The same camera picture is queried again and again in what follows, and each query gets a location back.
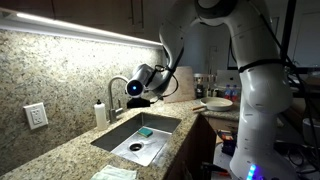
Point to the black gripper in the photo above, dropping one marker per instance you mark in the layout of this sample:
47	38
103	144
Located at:
138	102

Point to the steel gooseneck tap faucet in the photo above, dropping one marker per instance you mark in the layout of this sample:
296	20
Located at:
111	100

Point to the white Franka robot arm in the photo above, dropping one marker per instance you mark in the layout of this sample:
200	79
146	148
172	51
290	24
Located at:
263	93

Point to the teal sponge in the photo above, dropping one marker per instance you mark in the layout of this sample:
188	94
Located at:
145	132

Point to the white soap dispenser bottle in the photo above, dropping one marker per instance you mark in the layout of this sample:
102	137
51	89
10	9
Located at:
100	116

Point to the stainless steel sink basin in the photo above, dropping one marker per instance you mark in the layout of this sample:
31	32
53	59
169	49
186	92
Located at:
140	146

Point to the wooden cutting board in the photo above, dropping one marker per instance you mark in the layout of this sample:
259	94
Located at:
185	86

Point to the spice jar rack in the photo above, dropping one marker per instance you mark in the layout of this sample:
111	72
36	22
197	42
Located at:
201	83

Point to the dark wooden base cabinet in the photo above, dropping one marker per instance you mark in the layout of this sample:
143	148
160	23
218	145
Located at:
193	146

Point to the white teal folded towel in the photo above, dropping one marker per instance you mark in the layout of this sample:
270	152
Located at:
113	173

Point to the white frying pan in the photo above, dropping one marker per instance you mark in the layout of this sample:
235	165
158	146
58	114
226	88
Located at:
216	104

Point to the blue label water bottle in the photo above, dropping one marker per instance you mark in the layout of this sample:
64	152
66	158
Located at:
234	94
227	92

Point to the white countertop box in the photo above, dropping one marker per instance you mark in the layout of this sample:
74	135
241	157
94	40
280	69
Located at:
228	77

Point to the box of small items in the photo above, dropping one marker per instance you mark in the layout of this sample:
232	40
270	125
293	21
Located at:
228	141

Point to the under-cabinet light strip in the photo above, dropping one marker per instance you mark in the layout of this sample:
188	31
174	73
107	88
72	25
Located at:
66	28

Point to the black vertical pole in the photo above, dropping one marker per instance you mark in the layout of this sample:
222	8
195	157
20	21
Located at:
288	26

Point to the dark wooden wall cabinets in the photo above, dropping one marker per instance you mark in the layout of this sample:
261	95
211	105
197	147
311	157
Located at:
93	13

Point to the white wall power outlet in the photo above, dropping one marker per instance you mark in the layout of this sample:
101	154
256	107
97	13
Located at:
35	115

